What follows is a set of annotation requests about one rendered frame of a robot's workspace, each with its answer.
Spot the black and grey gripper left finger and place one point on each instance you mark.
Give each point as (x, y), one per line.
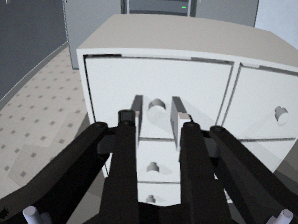
(52, 195)

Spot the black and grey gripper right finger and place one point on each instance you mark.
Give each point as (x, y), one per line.
(259, 196)

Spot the white drawer front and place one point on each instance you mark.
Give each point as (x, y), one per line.
(165, 193)
(268, 151)
(161, 152)
(114, 82)
(228, 198)
(262, 101)

